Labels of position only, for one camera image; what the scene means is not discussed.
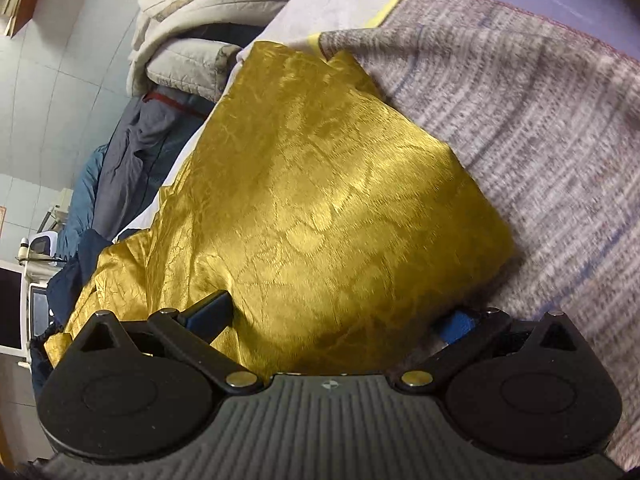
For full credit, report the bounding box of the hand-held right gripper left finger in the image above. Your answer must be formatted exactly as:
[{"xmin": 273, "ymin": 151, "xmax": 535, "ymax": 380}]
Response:
[{"xmin": 74, "ymin": 290, "xmax": 264, "ymax": 395}]

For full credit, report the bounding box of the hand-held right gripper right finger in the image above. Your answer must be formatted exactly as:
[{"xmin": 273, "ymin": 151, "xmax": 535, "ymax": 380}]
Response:
[{"xmin": 394, "ymin": 306, "xmax": 583, "ymax": 396}]

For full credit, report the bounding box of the gold satin garment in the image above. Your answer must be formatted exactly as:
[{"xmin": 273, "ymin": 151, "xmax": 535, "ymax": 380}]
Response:
[{"xmin": 44, "ymin": 40, "xmax": 516, "ymax": 376}]

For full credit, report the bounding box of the dark navy cloth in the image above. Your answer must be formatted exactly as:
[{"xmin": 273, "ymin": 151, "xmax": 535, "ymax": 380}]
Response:
[{"xmin": 30, "ymin": 230, "xmax": 121, "ymax": 396}]

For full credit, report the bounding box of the grey cloth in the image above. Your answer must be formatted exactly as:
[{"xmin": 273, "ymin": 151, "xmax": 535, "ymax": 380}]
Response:
[{"xmin": 92, "ymin": 92, "xmax": 216, "ymax": 241}]

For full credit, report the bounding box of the blue cloth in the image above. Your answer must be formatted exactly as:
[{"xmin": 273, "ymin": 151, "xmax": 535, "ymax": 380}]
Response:
[{"xmin": 55, "ymin": 145, "xmax": 108, "ymax": 261}]

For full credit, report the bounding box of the white appliance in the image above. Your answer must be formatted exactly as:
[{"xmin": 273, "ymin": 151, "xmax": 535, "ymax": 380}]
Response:
[{"xmin": 17, "ymin": 187, "xmax": 73, "ymax": 273}]

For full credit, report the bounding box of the white monitor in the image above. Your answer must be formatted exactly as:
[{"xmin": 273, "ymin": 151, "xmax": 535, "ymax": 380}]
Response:
[{"xmin": 0, "ymin": 260, "xmax": 56, "ymax": 361}]

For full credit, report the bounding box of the grey striped blanket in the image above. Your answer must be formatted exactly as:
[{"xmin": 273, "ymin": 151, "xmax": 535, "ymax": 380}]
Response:
[{"xmin": 320, "ymin": 0, "xmax": 640, "ymax": 471}]

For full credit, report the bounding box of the cream quilted jacket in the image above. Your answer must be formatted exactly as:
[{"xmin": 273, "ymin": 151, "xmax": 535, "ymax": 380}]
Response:
[{"xmin": 125, "ymin": 0, "xmax": 301, "ymax": 103}]

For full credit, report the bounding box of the red strap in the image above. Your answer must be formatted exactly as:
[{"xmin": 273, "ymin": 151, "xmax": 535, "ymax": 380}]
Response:
[{"xmin": 142, "ymin": 87, "xmax": 211, "ymax": 117}]

